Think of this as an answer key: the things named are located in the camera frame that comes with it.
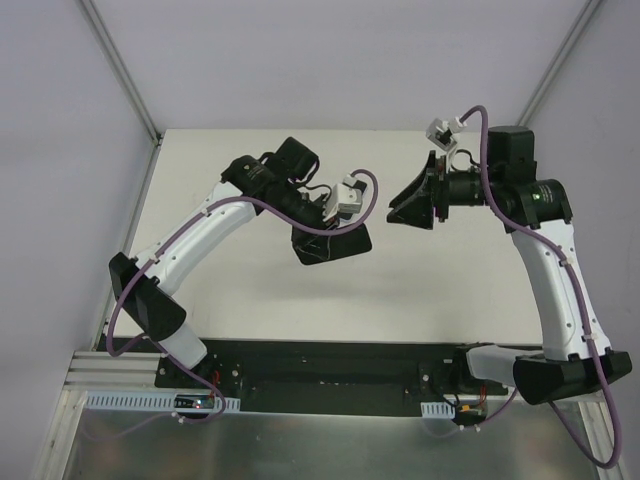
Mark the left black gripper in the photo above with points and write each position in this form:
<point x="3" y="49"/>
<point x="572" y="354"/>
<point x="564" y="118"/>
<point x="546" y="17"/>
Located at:
<point x="310" y="231"/>

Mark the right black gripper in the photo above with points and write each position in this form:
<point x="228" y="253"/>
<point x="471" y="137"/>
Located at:
<point x="440" y="188"/>

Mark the phone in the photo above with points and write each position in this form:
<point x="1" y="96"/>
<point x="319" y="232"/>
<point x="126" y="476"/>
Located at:
<point x="353" y="243"/>

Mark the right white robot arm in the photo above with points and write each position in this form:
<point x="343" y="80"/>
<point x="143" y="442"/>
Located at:
<point x="576" y="356"/>

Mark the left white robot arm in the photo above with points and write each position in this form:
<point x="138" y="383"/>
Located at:
<point x="144" y="285"/>

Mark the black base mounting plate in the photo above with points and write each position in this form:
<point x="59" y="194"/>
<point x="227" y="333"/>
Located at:
<point x="329" y="378"/>

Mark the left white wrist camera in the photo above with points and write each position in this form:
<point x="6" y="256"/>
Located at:
<point x="345" y="199"/>

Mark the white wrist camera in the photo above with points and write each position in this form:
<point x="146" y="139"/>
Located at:
<point x="345" y="199"/>
<point x="445" y="134"/>

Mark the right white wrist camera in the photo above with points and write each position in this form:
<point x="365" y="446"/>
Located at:
<point x="445" y="134"/>

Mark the right white cable duct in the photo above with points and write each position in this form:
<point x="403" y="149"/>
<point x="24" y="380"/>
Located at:
<point x="437" y="410"/>

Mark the aluminium frame rail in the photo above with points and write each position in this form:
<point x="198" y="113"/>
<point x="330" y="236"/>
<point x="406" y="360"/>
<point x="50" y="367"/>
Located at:
<point x="95" y="370"/>

